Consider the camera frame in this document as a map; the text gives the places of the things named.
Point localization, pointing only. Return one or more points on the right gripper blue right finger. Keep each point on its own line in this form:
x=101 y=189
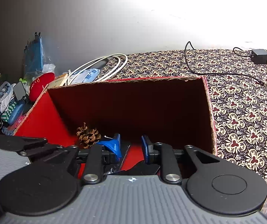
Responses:
x=150 y=151

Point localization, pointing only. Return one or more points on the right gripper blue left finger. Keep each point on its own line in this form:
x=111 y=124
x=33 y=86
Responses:
x=113 y=145

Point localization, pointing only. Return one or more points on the red cardboard box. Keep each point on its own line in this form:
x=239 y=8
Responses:
x=174 y=110

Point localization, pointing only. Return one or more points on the brown pine cone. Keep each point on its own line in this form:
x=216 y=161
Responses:
x=87 y=137

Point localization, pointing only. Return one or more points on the pile of folded clothes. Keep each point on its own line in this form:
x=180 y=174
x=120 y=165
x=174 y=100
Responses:
x=0 y=102

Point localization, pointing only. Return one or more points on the blue glasses case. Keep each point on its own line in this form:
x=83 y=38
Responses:
x=17 y=112

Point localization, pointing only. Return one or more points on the grey phone case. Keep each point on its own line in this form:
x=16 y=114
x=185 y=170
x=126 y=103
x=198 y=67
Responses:
x=19 y=91

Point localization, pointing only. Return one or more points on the yellow illustrated book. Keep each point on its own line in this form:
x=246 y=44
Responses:
x=59 y=81

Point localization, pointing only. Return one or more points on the red plush cushion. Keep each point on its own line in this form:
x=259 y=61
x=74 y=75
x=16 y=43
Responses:
x=39 y=84

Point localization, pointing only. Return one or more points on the floral patterned table cloth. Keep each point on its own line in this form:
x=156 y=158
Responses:
x=239 y=101

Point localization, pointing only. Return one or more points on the blue clipboard folder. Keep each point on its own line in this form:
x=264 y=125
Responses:
x=33 y=55

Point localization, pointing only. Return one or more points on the black power adapter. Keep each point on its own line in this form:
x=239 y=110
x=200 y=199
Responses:
x=259 y=56

